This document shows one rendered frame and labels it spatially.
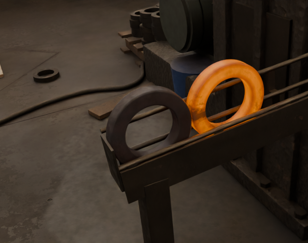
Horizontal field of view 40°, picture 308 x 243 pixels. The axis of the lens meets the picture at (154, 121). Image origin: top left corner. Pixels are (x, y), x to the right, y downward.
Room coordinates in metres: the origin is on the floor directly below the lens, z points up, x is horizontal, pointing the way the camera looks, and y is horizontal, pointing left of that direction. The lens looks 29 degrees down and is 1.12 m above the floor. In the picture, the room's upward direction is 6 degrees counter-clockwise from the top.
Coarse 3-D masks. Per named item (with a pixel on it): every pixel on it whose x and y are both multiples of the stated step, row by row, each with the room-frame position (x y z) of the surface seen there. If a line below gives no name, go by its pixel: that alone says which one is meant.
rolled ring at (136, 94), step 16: (128, 96) 0.76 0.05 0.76; (144, 96) 0.75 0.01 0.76; (160, 96) 0.77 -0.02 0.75; (176, 96) 0.78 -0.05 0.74; (112, 112) 0.75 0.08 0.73; (128, 112) 0.74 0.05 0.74; (176, 112) 0.78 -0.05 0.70; (112, 128) 0.73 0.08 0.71; (176, 128) 0.79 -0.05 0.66; (112, 144) 0.72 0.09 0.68; (160, 144) 0.79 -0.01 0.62; (128, 160) 0.73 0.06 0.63
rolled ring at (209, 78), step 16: (224, 64) 0.82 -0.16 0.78; (240, 64) 0.83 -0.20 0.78; (208, 80) 0.80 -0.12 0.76; (256, 80) 0.85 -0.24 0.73; (192, 96) 0.80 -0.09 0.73; (208, 96) 0.80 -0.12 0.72; (256, 96) 0.85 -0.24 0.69; (192, 112) 0.79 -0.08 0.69; (240, 112) 0.85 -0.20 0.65; (208, 128) 0.80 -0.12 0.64
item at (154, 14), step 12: (132, 12) 3.18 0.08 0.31; (144, 12) 2.89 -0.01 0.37; (156, 12) 2.73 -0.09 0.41; (132, 24) 3.07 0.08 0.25; (144, 24) 2.87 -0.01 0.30; (156, 24) 2.62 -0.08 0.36; (120, 36) 3.20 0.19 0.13; (132, 36) 3.19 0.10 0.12; (144, 36) 2.86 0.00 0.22; (156, 36) 2.64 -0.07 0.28; (120, 48) 3.24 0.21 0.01; (132, 48) 3.10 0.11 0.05
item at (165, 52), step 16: (160, 0) 2.37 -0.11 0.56; (176, 0) 2.18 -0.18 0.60; (192, 0) 2.12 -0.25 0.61; (208, 0) 2.15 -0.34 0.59; (160, 16) 2.39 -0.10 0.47; (176, 16) 2.19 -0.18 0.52; (192, 16) 2.08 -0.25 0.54; (208, 16) 2.12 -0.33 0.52; (176, 32) 2.20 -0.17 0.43; (192, 32) 2.07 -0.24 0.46; (208, 32) 2.12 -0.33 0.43; (144, 48) 2.55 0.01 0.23; (160, 48) 2.47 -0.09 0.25; (176, 48) 2.22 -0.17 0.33; (192, 48) 2.14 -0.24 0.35; (208, 48) 2.28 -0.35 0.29; (160, 64) 2.33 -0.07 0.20; (160, 80) 2.35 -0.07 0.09; (192, 80) 1.97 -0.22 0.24; (208, 112) 1.81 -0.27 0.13
